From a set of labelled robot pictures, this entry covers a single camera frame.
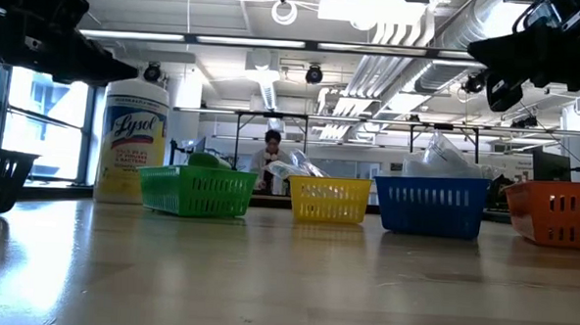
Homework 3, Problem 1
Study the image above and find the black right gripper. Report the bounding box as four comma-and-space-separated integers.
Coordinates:
466, 16, 580, 116

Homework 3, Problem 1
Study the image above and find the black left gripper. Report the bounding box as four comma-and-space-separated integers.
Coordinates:
0, 7, 140, 88

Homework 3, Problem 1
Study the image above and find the white bag with black print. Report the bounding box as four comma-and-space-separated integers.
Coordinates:
400, 155, 490, 182

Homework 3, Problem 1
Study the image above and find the black plastic basket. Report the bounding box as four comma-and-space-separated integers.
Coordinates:
0, 147, 41, 220

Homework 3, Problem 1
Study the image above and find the green Pert shampoo bottle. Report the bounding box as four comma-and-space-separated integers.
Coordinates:
186, 150, 233, 171

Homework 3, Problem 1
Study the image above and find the green plastic basket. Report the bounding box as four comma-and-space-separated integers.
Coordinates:
135, 162, 261, 221

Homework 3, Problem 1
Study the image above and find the plastic packet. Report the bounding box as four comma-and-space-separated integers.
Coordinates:
287, 148, 332, 180

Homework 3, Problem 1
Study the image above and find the white toothbrush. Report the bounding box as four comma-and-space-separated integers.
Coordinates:
263, 160, 312, 182

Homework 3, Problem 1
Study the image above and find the black ceiling spotlight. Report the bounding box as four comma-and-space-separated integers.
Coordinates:
142, 61, 164, 83
305, 64, 324, 85

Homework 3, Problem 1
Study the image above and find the Lysol wipes canister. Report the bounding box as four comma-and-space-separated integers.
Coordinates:
93, 74, 171, 207

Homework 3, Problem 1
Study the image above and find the black overhead light bar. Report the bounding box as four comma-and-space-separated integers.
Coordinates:
76, 27, 475, 63

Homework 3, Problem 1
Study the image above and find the black monitor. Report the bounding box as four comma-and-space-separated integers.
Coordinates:
531, 151, 574, 183

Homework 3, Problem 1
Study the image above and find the grey monitor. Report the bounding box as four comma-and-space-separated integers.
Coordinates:
177, 135, 208, 168

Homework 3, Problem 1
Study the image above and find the orange plastic basket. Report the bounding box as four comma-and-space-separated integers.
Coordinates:
500, 178, 580, 253

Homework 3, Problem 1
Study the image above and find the white ceiling light fixture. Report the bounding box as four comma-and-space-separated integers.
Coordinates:
316, 0, 438, 35

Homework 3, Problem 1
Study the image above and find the blue plastic basket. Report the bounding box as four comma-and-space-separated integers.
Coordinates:
370, 173, 492, 242

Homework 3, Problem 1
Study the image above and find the person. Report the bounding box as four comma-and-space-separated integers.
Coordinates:
248, 127, 295, 197

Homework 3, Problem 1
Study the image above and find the yellow plastic basket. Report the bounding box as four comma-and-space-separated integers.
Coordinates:
285, 174, 373, 226

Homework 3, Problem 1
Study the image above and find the black hanging camera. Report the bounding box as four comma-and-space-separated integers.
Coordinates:
460, 71, 489, 97
510, 114, 540, 130

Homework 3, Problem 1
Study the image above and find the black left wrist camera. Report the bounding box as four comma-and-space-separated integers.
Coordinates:
28, 0, 91, 32

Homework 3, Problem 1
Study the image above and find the black background rig frame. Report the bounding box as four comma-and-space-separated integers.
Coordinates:
406, 120, 482, 184
231, 109, 311, 175

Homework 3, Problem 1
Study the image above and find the white cable coil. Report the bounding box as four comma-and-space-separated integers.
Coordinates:
269, 0, 300, 27

